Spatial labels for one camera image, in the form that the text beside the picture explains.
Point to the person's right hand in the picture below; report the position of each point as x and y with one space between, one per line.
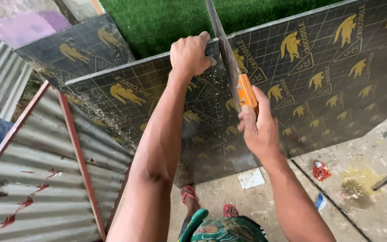
260 132

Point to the yellow sawdust pile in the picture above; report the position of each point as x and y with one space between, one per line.
359 181

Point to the white paper scrap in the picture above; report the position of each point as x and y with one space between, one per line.
250 178

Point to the red crumpled wrapper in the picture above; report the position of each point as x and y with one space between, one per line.
321 170

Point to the beige wooden strip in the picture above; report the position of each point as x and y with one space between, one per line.
97 6

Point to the red sandal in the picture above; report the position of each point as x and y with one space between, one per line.
229 210
190 196

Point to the person's left hand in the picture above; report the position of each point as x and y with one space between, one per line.
188 55

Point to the corrugated metal panel red frame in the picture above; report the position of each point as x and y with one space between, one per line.
45 188

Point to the small black yellow-print plywood board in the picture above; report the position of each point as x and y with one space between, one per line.
76 50

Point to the green artificial turf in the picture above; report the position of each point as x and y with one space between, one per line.
153 23

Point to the large black yellow-print plywood board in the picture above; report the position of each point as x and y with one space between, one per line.
314 100

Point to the thin black rod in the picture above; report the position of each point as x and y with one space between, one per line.
331 201

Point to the blue and white wrapper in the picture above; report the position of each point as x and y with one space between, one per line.
320 201

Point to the green patterned shorts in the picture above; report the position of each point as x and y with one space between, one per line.
225 230

